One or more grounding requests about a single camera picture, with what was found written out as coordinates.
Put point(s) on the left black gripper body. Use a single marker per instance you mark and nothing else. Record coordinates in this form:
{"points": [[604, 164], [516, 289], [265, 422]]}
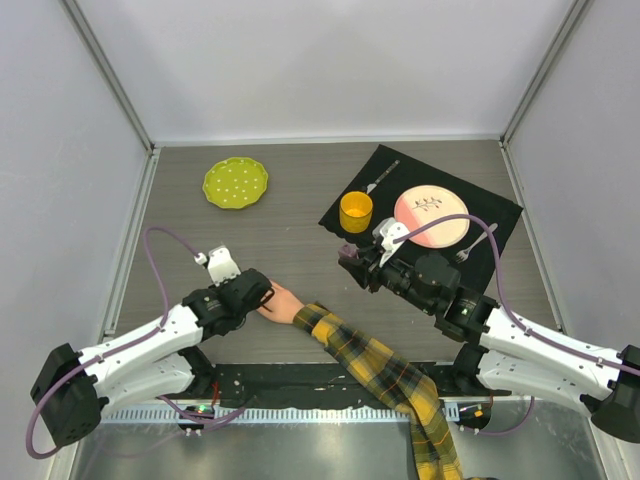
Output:
{"points": [[219, 288]]}

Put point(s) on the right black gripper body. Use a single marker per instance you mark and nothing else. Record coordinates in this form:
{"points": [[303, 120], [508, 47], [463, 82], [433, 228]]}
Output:
{"points": [[394, 274]]}

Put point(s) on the purple nail polish bottle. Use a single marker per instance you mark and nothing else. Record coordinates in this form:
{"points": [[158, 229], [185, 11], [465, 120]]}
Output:
{"points": [[348, 252]]}

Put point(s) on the white nail polish cap brush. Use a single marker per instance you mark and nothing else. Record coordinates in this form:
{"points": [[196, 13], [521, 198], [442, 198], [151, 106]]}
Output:
{"points": [[265, 302]]}

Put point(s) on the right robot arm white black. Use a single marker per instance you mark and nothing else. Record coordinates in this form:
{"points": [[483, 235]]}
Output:
{"points": [[503, 352]]}

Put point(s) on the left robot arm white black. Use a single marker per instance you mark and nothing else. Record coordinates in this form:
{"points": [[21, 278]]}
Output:
{"points": [[77, 389]]}

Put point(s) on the yellow plaid sleeve forearm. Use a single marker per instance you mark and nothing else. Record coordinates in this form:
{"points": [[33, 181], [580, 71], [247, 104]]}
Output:
{"points": [[394, 382]]}

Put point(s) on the mannequin hand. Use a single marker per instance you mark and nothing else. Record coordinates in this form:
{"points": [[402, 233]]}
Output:
{"points": [[285, 305]]}

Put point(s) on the silver fork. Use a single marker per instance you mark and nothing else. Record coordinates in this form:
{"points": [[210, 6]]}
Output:
{"points": [[463, 255]]}

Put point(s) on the pink white plate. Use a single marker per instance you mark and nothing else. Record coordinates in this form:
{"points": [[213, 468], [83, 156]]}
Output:
{"points": [[423, 204]]}

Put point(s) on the yellow cup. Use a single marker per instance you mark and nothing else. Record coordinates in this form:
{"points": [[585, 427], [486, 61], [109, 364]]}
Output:
{"points": [[355, 211]]}

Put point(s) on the black placemat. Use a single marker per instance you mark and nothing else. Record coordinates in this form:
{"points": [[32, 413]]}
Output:
{"points": [[478, 270]]}

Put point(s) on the green dotted plate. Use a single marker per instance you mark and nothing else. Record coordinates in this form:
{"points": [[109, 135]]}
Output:
{"points": [[235, 183]]}

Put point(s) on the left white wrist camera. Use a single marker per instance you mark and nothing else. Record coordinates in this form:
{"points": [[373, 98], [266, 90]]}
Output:
{"points": [[219, 265]]}

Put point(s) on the silver dark-handled knife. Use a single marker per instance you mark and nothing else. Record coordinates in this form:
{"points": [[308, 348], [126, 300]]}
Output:
{"points": [[370, 187]]}

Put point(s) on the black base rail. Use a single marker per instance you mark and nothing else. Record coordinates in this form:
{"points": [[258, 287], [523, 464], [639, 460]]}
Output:
{"points": [[303, 386]]}

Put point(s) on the white slotted cable duct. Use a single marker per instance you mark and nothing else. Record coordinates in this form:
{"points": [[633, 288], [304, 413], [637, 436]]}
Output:
{"points": [[163, 414]]}

